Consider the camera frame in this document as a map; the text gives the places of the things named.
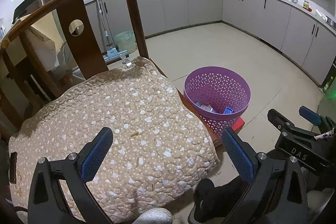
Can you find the purple plastic basket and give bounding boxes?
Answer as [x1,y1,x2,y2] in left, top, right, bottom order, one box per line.
[183,66,251,137]

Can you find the blue carton with red label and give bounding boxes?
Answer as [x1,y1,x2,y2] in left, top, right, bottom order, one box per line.
[223,107,234,114]

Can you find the clear plastic bag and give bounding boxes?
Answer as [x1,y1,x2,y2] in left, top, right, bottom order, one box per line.
[194,102,217,114]

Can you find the grey kitchen base cabinets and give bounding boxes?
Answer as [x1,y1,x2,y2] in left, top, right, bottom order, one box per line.
[84,0,336,85]

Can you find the white gloved right hand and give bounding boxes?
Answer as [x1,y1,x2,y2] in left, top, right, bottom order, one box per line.
[307,188,335,214]

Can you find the black flat remote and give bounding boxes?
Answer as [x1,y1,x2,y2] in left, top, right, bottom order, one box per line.
[9,152,18,184]

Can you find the red floor mat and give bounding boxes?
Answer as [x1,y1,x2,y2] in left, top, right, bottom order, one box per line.
[232,117,245,134]

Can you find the metal clamp on cushion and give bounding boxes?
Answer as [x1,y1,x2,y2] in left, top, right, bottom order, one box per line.
[120,54,133,68]

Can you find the blue flat mop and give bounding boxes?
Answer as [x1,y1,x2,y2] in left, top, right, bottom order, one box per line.
[93,0,128,65]

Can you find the green lined waste bin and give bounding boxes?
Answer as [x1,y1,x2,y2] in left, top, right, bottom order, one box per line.
[114,31,137,54]

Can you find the dark wooden chair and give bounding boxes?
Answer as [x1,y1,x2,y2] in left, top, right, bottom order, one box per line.
[0,0,227,151]

